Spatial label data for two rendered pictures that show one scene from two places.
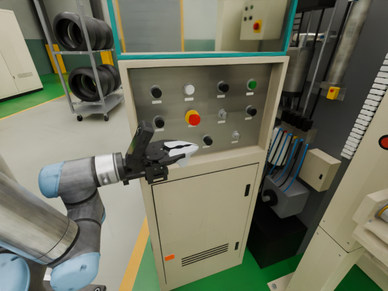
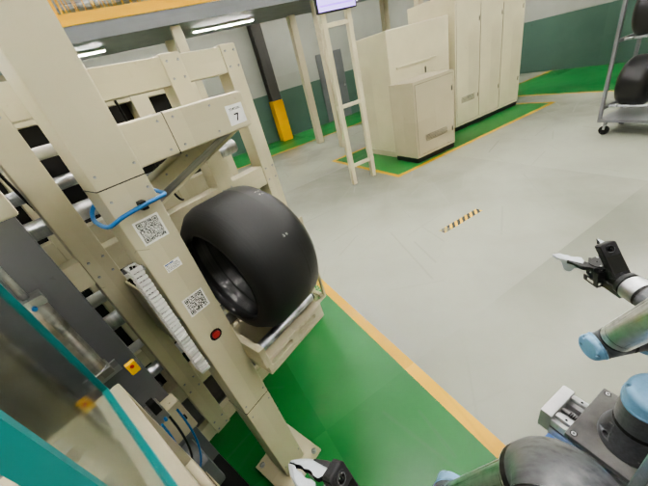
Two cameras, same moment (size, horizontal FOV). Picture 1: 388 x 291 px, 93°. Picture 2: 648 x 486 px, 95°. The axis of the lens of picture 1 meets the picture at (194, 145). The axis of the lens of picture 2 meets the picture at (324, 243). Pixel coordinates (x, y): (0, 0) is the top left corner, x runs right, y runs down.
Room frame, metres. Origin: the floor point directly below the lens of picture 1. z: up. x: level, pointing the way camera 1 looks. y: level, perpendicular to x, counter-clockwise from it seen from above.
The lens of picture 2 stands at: (0.41, 0.40, 1.79)
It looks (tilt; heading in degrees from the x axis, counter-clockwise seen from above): 30 degrees down; 244
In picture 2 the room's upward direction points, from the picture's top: 16 degrees counter-clockwise
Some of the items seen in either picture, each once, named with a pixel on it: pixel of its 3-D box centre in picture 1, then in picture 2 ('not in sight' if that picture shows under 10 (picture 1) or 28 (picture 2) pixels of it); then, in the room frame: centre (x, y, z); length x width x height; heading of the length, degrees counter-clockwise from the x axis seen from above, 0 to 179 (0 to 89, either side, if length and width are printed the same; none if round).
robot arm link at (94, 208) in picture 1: (85, 212); not in sight; (0.32, 0.27, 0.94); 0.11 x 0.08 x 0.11; 22
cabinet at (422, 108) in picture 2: not in sight; (423, 117); (-3.92, -3.29, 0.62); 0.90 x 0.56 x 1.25; 176
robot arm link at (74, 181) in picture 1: (73, 177); not in sight; (0.33, 0.28, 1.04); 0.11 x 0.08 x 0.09; 112
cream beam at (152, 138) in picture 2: not in sight; (174, 129); (0.22, -1.04, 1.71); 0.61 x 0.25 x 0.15; 18
